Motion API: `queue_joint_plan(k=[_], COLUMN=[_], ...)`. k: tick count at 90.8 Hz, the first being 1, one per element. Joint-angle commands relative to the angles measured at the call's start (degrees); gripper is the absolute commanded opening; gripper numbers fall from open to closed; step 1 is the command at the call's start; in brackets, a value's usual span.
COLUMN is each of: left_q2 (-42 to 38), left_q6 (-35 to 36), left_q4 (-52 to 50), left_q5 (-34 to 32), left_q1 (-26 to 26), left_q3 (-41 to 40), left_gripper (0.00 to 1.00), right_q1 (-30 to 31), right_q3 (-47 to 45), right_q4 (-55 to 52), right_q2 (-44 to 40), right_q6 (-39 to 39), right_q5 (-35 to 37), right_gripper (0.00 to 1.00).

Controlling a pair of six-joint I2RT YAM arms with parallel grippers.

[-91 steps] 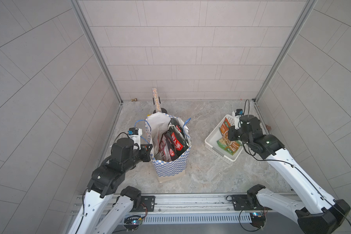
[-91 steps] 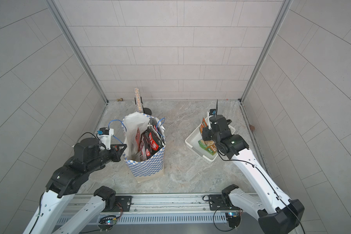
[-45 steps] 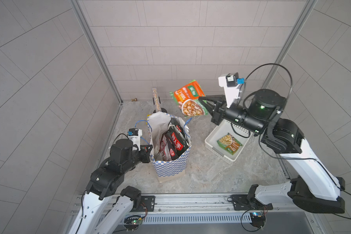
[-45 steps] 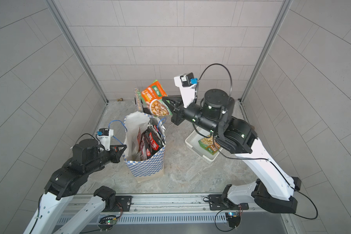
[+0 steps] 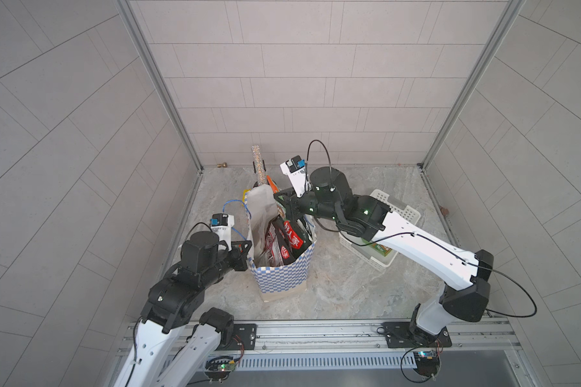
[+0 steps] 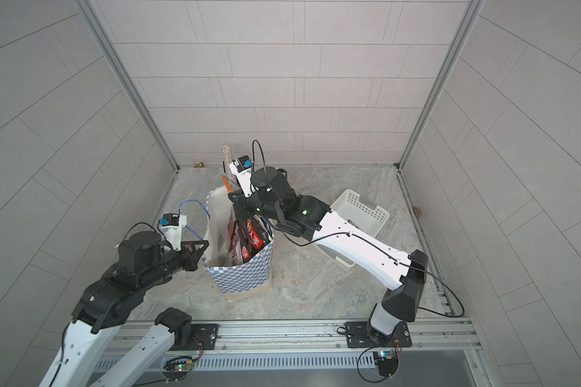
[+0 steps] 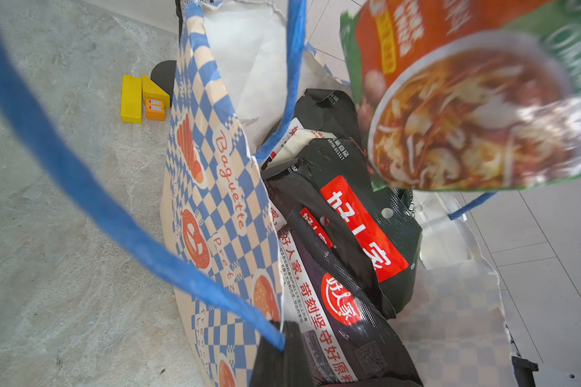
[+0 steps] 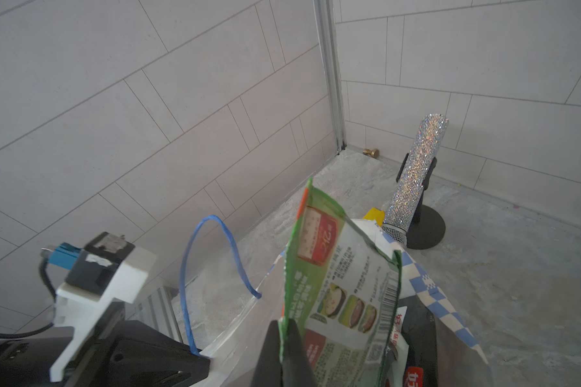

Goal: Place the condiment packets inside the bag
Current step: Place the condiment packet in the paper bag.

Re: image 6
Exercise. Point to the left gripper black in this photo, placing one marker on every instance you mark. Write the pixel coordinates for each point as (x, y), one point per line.
(191, 251)

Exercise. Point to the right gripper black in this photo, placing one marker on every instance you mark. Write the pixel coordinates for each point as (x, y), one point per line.
(244, 204)

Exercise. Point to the black red condiment packet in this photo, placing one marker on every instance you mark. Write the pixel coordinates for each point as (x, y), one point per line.
(247, 239)

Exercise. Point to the blue checkered paper bag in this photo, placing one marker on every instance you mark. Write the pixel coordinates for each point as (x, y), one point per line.
(234, 282)

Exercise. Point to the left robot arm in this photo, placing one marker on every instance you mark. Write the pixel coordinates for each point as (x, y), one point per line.
(146, 260)

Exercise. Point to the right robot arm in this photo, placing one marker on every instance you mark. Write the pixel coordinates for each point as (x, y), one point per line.
(267, 193)

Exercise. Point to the left controller board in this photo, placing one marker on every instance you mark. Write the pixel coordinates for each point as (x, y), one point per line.
(176, 369)

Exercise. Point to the controller board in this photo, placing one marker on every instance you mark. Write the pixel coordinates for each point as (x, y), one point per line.
(176, 369)
(386, 363)

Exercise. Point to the white perforated plastic basket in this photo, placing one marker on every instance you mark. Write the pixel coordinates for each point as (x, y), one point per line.
(365, 215)

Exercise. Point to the right controller board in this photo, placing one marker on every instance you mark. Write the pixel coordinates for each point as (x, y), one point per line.
(386, 363)

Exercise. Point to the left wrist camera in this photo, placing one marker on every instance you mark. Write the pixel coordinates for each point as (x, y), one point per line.
(171, 226)

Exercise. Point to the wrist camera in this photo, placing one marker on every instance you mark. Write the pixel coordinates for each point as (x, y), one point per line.
(242, 168)
(171, 226)

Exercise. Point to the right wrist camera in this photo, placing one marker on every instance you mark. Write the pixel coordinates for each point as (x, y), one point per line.
(242, 168)

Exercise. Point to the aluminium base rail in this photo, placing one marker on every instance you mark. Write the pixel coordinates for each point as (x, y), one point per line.
(287, 336)

